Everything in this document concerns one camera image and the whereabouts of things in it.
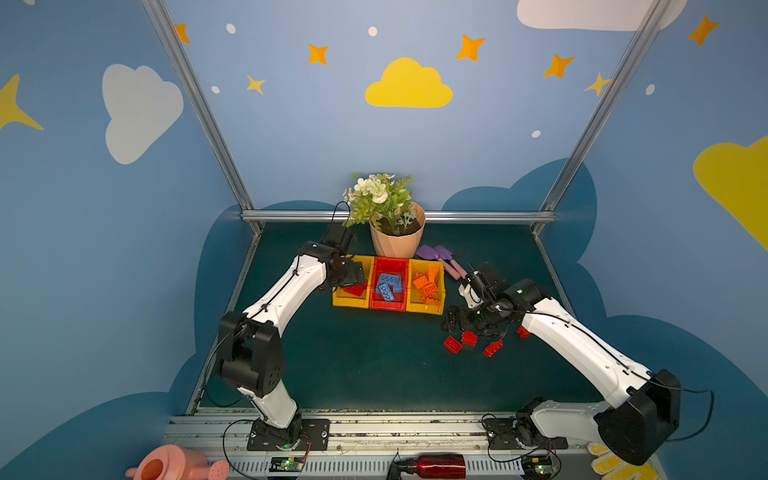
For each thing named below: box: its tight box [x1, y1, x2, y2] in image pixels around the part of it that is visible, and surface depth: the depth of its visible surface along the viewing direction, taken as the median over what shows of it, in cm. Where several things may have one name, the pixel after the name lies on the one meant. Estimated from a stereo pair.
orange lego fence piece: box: [420, 282, 439, 299], surface depth 100 cm
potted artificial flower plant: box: [342, 173, 426, 258], surface depth 95 cm
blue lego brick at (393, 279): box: [379, 273, 403, 293], surface depth 103 cm
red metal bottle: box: [405, 453, 467, 479], surface depth 69 cm
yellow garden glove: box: [586, 442, 661, 480], surface depth 70 cm
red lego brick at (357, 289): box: [343, 282, 368, 297], surface depth 103 cm
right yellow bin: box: [406, 258, 446, 315], surface depth 100 cm
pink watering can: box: [125, 444, 230, 480], surface depth 62 cm
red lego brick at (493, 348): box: [483, 339, 505, 358], surface depth 89 cm
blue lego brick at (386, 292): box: [378, 283, 395, 302], surface depth 101 cm
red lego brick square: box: [443, 336, 463, 354], surface depth 90 cm
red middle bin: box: [370, 256, 409, 312], surface depth 103 cm
